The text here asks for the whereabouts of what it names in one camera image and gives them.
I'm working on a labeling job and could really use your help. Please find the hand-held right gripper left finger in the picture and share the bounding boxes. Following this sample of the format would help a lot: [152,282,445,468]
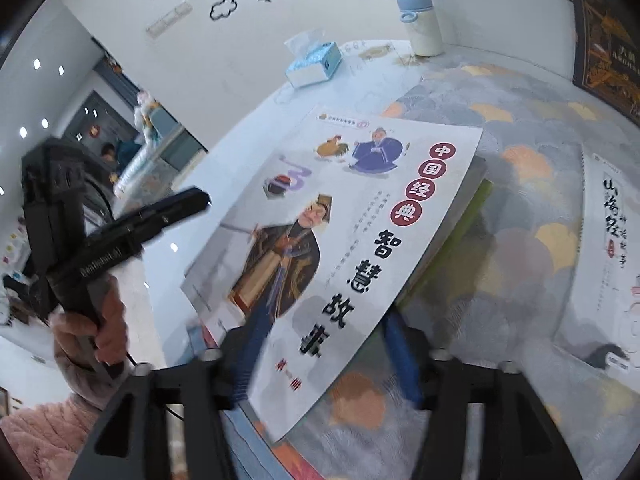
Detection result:
[67,327,261,480]

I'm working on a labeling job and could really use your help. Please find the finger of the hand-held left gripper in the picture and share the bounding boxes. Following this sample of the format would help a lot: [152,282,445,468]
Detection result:
[112,187,212,241]

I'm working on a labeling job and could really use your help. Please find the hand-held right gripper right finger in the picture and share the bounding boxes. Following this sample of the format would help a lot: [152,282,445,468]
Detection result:
[384,307,583,480]

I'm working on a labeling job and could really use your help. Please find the white book with robed figure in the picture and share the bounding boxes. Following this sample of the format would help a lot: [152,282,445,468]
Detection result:
[180,105,485,443]

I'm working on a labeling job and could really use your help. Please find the green book with violin figure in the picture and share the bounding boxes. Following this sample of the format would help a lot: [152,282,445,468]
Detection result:
[395,180,496,311]

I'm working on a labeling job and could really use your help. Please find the person's left forearm pink sleeve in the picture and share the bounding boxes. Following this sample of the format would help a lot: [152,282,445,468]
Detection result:
[0,360,131,480]

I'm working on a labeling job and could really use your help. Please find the person's left hand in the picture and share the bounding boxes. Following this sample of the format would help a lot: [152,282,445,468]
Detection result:
[50,277,133,381]

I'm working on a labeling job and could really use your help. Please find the blue tissue box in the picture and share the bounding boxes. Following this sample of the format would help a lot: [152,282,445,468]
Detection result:
[284,30,343,90]

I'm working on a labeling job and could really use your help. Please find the white book with black calligraphy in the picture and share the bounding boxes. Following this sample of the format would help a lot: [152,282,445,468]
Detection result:
[552,142,640,376]

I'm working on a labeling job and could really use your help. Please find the white bottle with blue lid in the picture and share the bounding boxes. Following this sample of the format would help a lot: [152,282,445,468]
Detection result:
[397,0,446,57]

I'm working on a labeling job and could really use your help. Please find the large dark ornate book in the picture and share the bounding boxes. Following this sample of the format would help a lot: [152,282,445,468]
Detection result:
[570,0,640,126]

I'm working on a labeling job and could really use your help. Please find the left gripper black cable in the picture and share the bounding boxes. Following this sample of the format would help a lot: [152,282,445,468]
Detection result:
[125,350,183,418]

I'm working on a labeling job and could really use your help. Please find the black cloud wall sticker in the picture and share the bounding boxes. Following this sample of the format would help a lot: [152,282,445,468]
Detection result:
[209,0,238,22]

